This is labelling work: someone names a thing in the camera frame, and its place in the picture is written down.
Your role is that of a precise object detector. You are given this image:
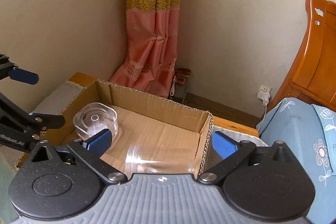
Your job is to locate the wooden headboard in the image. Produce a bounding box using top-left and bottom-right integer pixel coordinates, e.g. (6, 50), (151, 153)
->
(268, 0), (336, 111)

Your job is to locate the clear round plastic container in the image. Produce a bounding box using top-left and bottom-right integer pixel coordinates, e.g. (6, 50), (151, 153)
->
(73, 102), (118, 140)

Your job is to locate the blue floral pillow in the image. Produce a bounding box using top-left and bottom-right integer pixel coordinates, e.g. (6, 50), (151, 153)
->
(313, 105), (335, 181)

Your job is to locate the white wall charger plug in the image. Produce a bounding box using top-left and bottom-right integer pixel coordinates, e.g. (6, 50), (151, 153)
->
(257, 85), (272, 106)

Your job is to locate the checked table blanket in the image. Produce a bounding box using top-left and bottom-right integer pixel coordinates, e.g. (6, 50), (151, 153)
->
(0, 80), (268, 224)

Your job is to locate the open cardboard box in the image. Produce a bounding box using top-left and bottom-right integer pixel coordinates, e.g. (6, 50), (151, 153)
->
(15, 78), (214, 179)

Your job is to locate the pink curtain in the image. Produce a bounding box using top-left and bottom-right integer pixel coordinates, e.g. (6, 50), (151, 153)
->
(111, 0), (181, 98)

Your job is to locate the clear plastic jar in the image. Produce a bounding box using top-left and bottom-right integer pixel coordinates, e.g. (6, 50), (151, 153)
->
(125, 145), (195, 178)

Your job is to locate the blue floral bed sheet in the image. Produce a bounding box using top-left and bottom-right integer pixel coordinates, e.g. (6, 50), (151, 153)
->
(257, 98), (335, 223)

